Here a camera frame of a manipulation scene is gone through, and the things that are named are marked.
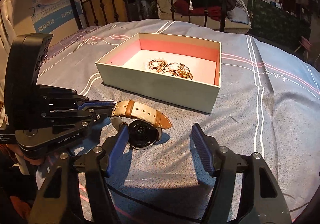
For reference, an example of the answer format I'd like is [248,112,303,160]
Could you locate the pile of red black clothes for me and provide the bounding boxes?
[174,0,222,21]

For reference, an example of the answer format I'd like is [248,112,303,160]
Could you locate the white wicker hanging chair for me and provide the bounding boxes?
[157,0,251,34]

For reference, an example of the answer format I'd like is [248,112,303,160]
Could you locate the gold bangle with flower charm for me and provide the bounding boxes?
[167,62,193,80]

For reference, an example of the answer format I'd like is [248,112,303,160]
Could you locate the watch with tan leather strap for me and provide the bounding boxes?
[110,100,172,150]

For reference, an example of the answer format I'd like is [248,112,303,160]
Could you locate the blue white wall poster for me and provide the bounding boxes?
[30,0,74,33]

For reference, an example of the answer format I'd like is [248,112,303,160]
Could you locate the striped grey-blue bed cover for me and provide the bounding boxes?
[38,19,319,223]

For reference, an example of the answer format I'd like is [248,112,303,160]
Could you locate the pale green open gift box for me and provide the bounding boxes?
[95,33,222,113]

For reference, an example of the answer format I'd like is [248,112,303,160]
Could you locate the pink small stool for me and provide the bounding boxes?
[294,36,312,63]

